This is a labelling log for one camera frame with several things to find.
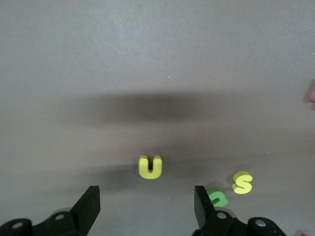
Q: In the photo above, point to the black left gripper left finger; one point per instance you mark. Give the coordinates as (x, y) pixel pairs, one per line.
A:
(61, 226)

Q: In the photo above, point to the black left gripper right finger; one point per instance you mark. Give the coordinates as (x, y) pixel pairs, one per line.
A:
(221, 226)

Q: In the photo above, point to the green foam letter u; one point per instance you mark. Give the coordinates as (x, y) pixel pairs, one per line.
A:
(216, 194)

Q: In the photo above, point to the yellow foam letter s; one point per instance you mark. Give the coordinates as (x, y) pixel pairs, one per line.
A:
(242, 183)

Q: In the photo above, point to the yellow foam letter u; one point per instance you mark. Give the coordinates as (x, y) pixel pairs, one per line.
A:
(150, 175)

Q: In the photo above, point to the pink foam letter w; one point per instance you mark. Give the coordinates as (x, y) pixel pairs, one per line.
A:
(313, 94)

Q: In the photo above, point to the brown table cover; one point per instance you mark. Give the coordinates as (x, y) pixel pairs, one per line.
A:
(157, 49)

